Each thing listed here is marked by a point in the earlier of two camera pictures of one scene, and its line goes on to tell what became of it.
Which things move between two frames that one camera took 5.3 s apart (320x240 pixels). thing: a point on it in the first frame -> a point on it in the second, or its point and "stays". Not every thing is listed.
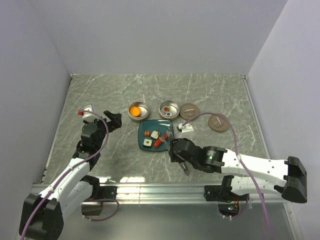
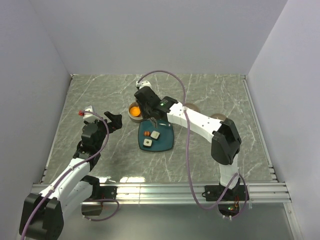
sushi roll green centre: x=147 y=143 stays
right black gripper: x=173 y=156 -> x=145 y=115
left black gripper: x=115 y=118 stays
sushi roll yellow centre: x=154 y=134 stays
